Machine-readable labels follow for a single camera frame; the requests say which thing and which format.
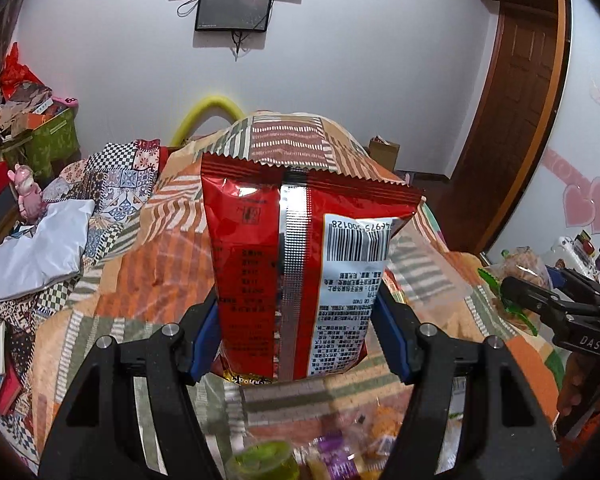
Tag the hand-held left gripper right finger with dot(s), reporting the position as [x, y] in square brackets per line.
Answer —
[392, 340]

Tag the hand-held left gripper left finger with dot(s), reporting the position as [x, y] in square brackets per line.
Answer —
[205, 340]

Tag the person's right hand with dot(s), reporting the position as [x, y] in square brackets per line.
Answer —
[570, 390]

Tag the wooden door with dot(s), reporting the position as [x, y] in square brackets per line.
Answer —
[520, 85]

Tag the purple snack packet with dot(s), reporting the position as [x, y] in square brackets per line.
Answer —
[332, 460]

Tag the cardboard box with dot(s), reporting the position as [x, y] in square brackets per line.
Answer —
[384, 156]

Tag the pink plush toy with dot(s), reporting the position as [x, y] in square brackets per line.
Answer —
[27, 192]

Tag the clear cookie bag with green edge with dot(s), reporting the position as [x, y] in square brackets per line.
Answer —
[522, 267]

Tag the striped patchwork blanket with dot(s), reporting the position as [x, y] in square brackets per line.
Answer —
[145, 260]

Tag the checkered patchwork quilt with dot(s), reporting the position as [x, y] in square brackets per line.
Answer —
[117, 180]

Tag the green storage box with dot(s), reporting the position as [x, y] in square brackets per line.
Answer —
[50, 142]

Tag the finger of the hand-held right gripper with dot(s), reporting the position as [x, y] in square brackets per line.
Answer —
[527, 297]
[577, 285]

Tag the pile of papers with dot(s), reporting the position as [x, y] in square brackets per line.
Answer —
[20, 105]

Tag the clear plastic storage container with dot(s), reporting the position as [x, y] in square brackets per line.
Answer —
[430, 280]

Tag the white boxes with printed labels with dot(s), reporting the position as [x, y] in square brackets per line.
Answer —
[580, 252]

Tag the red plastic bag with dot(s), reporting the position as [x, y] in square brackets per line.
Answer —
[15, 72]

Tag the small black monitor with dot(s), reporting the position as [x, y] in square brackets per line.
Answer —
[234, 7]

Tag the yellow foam tube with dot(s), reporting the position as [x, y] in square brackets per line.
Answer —
[205, 105]

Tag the green jelly cup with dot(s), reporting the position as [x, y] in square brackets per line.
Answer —
[265, 462]

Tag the red book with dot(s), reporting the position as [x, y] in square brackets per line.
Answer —
[9, 390]

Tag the red foil snack bag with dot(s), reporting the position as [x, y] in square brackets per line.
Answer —
[252, 270]

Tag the pink heart wall stickers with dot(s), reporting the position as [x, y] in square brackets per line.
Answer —
[587, 202]

